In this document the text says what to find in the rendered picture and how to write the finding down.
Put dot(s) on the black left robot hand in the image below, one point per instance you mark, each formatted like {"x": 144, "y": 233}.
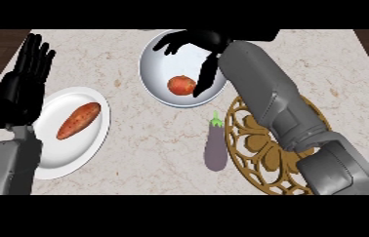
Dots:
{"x": 20, "y": 85}

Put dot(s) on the round gold openwork placemat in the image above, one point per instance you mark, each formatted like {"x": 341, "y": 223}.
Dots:
{"x": 257, "y": 156}

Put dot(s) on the white plate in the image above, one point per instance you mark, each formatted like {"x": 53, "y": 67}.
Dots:
{"x": 72, "y": 150}

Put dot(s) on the white bowl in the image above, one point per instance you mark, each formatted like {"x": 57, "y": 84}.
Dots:
{"x": 165, "y": 68}

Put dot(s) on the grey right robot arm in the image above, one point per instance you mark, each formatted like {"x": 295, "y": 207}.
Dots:
{"x": 273, "y": 104}

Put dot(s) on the orange sweet potato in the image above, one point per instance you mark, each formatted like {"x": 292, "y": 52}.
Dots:
{"x": 77, "y": 121}

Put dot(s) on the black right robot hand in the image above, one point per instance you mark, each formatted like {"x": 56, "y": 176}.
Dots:
{"x": 206, "y": 39}

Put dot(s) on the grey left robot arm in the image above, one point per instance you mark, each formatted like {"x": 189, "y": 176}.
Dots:
{"x": 16, "y": 163}

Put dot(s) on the purple eggplant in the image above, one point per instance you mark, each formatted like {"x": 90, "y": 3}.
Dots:
{"x": 214, "y": 150}

